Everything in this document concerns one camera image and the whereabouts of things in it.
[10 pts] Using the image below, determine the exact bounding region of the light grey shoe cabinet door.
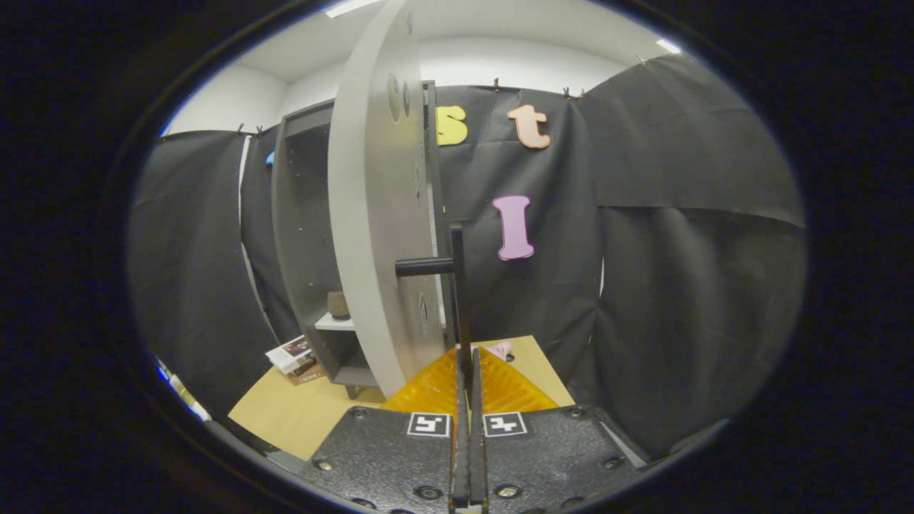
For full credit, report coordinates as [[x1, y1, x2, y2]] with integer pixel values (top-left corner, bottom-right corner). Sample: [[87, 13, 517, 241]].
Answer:
[[327, 0, 468, 399]]

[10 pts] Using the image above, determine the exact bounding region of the brown book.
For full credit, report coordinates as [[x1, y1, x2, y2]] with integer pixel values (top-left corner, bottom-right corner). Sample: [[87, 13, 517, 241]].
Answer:
[[286, 359, 326, 386]]

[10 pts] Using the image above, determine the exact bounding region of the grey shoe cabinet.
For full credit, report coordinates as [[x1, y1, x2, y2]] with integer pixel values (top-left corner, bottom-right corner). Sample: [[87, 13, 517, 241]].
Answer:
[[270, 80, 458, 399]]

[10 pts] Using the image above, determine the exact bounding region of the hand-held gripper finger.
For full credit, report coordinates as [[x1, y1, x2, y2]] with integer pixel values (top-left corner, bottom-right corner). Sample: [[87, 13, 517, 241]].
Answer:
[[296, 348, 472, 514], [469, 346, 643, 514]]

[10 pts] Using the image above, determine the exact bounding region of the white book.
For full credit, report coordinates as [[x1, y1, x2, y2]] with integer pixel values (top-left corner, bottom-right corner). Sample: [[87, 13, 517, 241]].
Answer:
[[265, 334, 315, 374]]

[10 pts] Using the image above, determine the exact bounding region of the long ceiling light panel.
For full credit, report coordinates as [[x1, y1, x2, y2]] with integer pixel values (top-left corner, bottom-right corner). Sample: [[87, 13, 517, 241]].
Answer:
[[326, 0, 383, 19]]

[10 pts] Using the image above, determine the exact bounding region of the white and yellow packet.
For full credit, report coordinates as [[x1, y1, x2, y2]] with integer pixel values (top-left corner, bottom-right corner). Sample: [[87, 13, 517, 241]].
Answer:
[[156, 357, 211, 422]]

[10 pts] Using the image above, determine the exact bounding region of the black backdrop cloth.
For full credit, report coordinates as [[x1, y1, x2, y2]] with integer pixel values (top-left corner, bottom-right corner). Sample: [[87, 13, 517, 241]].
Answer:
[[129, 54, 808, 461]]

